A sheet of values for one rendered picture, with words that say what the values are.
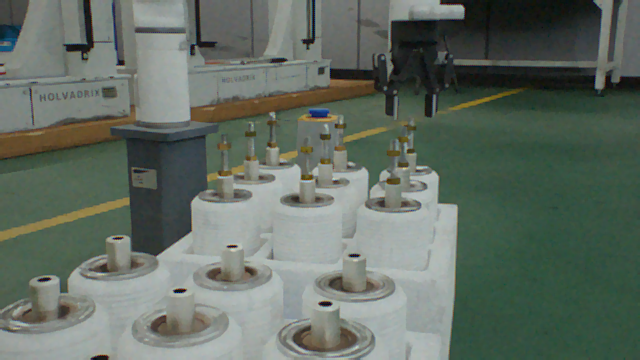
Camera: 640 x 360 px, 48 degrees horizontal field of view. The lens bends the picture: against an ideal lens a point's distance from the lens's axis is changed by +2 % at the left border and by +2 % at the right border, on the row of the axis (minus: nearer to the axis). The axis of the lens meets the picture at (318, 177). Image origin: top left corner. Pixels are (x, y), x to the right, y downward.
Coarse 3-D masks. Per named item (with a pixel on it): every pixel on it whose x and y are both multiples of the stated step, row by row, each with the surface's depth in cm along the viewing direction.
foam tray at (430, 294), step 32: (448, 224) 112; (160, 256) 96; (192, 256) 96; (256, 256) 96; (448, 256) 97; (288, 288) 92; (416, 288) 88; (448, 288) 93; (416, 320) 89; (448, 320) 100; (448, 352) 107
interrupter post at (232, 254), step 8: (224, 248) 67; (232, 248) 67; (240, 248) 67; (224, 256) 67; (232, 256) 67; (240, 256) 67; (224, 264) 67; (232, 264) 67; (240, 264) 67; (224, 272) 67; (232, 272) 67; (240, 272) 67; (232, 280) 67
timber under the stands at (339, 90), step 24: (264, 96) 417; (288, 96) 423; (312, 96) 446; (336, 96) 473; (120, 120) 311; (192, 120) 351; (216, 120) 367; (0, 144) 262; (24, 144) 271; (48, 144) 280; (72, 144) 290
